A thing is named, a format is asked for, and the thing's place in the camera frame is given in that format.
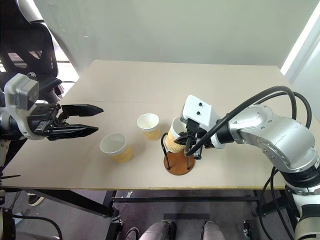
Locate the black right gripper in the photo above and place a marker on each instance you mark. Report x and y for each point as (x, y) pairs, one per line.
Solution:
(193, 135)

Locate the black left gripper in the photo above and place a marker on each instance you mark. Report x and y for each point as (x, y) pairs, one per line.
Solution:
(42, 120)

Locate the yellow patterned paper cup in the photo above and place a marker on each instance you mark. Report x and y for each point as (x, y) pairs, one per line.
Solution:
(115, 147)
(172, 140)
(148, 126)

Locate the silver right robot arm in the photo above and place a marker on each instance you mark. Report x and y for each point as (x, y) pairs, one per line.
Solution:
(277, 137)

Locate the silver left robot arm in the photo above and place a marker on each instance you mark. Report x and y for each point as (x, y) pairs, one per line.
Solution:
(10, 122)

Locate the black floor tape strip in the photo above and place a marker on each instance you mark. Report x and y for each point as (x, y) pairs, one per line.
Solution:
(186, 216)

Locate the black office chair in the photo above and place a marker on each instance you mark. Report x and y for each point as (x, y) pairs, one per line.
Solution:
(27, 52)

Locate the black and white sneaker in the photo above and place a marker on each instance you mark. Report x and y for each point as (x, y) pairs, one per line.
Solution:
(35, 199)

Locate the white robot body shell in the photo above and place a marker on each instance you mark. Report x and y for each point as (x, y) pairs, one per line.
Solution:
(28, 10)

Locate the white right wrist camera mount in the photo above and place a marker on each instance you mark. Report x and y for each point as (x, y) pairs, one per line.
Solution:
(200, 110)

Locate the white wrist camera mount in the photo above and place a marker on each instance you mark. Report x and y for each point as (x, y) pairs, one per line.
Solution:
(21, 95)
(200, 110)

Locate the black metal table frame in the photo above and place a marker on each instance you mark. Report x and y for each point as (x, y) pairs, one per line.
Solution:
(175, 199)

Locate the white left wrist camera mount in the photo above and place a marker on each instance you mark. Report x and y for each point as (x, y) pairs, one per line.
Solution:
(21, 95)

